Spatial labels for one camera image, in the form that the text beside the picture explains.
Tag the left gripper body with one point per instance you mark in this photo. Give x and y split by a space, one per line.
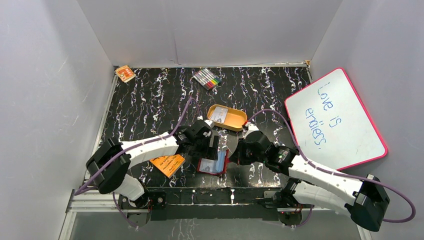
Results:
214 145

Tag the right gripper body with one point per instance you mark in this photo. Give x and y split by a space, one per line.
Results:
246 156

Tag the red card holder wallet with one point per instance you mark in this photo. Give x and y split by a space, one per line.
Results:
214 167

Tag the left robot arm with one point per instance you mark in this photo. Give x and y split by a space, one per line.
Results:
108 166

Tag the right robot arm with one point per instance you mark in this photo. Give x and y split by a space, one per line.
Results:
364 200

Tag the white card in tray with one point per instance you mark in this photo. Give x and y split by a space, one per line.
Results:
219 114

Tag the small orange card box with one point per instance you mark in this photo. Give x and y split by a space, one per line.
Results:
125 73

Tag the orange book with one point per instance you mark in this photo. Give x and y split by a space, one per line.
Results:
168 165

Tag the orange oval tray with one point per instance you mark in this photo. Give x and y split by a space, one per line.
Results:
235 119

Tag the pack of coloured markers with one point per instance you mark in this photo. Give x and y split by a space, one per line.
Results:
207 79

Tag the pink framed whiteboard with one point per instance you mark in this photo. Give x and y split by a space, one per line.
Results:
331 124

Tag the black metal base rail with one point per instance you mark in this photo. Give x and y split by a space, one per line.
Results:
174 203

